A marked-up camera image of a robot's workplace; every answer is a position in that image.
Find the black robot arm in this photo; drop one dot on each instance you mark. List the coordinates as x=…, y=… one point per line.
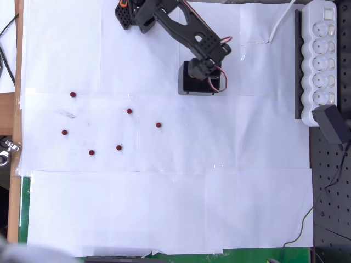
x=178, y=27

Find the black box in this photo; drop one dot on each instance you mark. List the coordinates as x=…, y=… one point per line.
x=196, y=87

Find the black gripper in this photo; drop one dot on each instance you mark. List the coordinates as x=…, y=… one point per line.
x=198, y=73

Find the flat black device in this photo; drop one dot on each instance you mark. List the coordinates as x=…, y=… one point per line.
x=115, y=259

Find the black power adapter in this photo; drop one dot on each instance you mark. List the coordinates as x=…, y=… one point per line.
x=329, y=123

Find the black pegboard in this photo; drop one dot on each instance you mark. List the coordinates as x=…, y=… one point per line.
x=331, y=219

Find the metal clamp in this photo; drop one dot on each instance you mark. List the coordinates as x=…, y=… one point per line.
x=8, y=146

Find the blurred white object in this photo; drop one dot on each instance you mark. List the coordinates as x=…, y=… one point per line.
x=22, y=253

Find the white paper table cover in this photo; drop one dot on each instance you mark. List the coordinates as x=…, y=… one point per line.
x=164, y=205

